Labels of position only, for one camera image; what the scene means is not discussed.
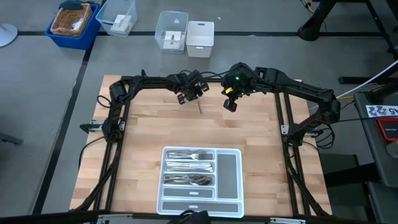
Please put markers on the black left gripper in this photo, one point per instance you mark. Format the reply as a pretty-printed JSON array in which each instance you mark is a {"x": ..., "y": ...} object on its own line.
[{"x": 188, "y": 82}]

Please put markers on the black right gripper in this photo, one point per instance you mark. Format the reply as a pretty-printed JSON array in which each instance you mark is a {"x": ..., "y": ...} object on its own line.
[{"x": 239, "y": 79}]

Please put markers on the silver spoon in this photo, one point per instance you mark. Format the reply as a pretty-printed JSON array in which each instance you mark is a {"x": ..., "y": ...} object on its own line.
[
  {"x": 174, "y": 179},
  {"x": 206, "y": 181},
  {"x": 199, "y": 180},
  {"x": 186, "y": 177},
  {"x": 200, "y": 108},
  {"x": 202, "y": 182}
]

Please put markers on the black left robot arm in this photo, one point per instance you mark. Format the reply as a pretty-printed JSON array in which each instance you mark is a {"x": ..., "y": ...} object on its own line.
[{"x": 146, "y": 81}]

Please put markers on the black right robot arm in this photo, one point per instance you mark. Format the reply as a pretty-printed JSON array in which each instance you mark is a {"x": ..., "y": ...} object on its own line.
[{"x": 304, "y": 90}]

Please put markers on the white plastic storage bin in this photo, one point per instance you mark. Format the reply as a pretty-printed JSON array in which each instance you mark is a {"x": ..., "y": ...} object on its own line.
[{"x": 200, "y": 46}]

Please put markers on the white cardboard box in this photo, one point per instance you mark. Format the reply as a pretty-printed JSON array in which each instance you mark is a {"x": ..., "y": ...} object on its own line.
[
  {"x": 121, "y": 23},
  {"x": 172, "y": 40}
]

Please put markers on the clear plastic storage bin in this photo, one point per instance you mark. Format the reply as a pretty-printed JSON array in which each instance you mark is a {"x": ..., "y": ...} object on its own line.
[
  {"x": 107, "y": 12},
  {"x": 174, "y": 18}
]

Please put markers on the white cutlery organizer tray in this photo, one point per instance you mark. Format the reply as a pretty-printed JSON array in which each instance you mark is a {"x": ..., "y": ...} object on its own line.
[{"x": 215, "y": 189}]

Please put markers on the black rounded object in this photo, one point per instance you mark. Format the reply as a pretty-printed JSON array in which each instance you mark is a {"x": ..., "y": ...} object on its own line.
[{"x": 199, "y": 217}]

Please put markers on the black floor bar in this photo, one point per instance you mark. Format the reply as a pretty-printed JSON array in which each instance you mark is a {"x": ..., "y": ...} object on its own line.
[{"x": 351, "y": 80}]

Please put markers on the blue plastic bin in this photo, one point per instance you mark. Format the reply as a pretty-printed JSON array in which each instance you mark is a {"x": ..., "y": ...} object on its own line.
[{"x": 71, "y": 42}]

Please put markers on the white crumpled paper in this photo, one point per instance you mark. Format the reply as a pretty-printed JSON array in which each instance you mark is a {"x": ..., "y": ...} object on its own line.
[{"x": 78, "y": 24}]

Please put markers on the brown wicker basket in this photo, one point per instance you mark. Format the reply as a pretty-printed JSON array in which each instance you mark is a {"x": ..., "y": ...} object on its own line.
[{"x": 66, "y": 20}]

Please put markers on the dark grey side table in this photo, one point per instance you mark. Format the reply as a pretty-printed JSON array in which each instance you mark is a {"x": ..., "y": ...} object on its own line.
[{"x": 370, "y": 155}]

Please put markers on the white printed label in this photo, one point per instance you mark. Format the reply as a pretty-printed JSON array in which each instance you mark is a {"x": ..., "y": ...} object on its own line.
[{"x": 381, "y": 111}]

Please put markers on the black cloth bundle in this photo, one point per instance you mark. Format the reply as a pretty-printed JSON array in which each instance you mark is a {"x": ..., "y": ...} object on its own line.
[{"x": 71, "y": 4}]

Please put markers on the grey round object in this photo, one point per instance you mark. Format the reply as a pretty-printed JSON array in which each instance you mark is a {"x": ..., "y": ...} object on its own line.
[{"x": 394, "y": 151}]

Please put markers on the black metal crossbar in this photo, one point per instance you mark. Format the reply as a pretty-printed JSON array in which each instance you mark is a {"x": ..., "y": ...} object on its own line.
[{"x": 62, "y": 217}]

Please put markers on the grey furniture foot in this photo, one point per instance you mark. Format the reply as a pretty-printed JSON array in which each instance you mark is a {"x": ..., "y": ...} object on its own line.
[{"x": 11, "y": 139}]

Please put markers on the white round floor base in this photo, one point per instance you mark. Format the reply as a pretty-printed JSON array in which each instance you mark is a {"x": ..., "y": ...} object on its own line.
[{"x": 6, "y": 35}]

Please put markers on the black frame clamp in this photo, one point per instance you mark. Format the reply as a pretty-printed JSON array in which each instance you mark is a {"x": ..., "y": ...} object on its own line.
[{"x": 143, "y": 73}]

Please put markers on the black desk leg frame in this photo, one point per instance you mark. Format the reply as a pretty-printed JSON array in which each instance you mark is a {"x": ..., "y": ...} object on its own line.
[{"x": 311, "y": 29}]

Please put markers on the silver metal bracket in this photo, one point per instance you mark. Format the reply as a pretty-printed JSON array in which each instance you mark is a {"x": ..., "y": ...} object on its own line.
[
  {"x": 287, "y": 221},
  {"x": 115, "y": 218}
]

